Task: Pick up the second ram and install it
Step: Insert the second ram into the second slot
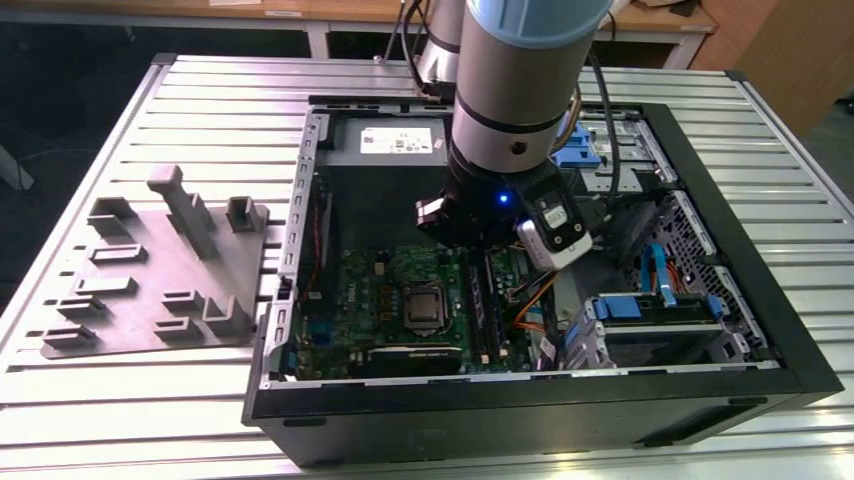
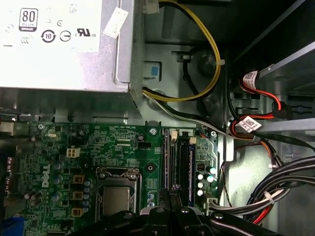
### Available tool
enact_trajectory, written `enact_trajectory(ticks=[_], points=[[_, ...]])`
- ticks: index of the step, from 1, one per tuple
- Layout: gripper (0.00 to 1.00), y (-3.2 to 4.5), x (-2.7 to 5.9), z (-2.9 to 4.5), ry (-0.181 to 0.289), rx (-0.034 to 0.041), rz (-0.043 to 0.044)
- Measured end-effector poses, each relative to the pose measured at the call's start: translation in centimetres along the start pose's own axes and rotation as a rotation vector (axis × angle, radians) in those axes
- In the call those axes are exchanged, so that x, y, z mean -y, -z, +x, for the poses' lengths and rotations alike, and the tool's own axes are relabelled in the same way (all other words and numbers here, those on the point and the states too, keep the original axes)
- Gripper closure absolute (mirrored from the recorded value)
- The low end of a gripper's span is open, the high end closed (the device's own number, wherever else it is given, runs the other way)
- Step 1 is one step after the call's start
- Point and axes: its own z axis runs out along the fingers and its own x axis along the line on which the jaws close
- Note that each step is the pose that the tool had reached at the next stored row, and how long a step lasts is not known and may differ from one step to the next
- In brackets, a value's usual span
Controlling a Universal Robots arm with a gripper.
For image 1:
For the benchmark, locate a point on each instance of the wooden desk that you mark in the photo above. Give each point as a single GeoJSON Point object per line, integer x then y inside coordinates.
{"type": "Point", "coordinates": [200, 7]}

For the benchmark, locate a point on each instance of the black graphics card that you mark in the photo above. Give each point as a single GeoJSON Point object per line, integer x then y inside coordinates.
{"type": "Point", "coordinates": [413, 362]}

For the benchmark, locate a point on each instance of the silver CPU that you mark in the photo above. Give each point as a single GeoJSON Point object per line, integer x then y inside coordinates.
{"type": "Point", "coordinates": [424, 306]}

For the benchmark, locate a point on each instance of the hard disk in blue carrier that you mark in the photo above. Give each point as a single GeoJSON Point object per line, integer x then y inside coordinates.
{"type": "Point", "coordinates": [667, 312]}

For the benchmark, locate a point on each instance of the grey chair leg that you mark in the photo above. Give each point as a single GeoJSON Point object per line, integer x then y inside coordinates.
{"type": "Point", "coordinates": [16, 172]}

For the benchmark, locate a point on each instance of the grey power supply unit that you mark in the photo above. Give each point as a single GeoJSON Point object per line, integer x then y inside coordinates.
{"type": "Point", "coordinates": [380, 200]}

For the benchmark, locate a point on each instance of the black open PC case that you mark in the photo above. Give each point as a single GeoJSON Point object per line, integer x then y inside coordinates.
{"type": "Point", "coordinates": [467, 425]}

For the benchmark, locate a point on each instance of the wooden cabinet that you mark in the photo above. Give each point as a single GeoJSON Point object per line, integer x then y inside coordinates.
{"type": "Point", "coordinates": [787, 50]}

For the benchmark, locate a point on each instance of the green motherboard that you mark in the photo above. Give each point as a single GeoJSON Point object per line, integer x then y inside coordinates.
{"type": "Point", "coordinates": [363, 300]}

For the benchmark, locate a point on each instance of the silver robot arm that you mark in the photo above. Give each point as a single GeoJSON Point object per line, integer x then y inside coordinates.
{"type": "Point", "coordinates": [507, 75]}

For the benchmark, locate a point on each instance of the empty blue disk carrier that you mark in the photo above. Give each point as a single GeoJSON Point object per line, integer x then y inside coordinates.
{"type": "Point", "coordinates": [576, 155]}

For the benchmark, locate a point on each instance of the grey parts rack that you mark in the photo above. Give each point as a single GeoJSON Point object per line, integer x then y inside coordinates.
{"type": "Point", "coordinates": [153, 250]}

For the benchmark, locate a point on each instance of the metal disk bay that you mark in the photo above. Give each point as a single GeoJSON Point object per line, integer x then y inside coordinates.
{"type": "Point", "coordinates": [587, 350]}

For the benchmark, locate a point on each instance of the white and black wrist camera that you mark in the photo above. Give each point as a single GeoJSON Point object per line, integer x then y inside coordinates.
{"type": "Point", "coordinates": [553, 220]}

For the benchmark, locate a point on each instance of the black RAM slot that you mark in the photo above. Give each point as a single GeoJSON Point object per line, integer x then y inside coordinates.
{"type": "Point", "coordinates": [481, 359]}

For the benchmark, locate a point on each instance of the metal drive cage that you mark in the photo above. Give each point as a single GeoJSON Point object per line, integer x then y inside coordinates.
{"type": "Point", "coordinates": [636, 135]}

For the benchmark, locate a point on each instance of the black CPU socket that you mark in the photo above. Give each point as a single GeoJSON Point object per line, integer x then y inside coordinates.
{"type": "Point", "coordinates": [423, 287]}

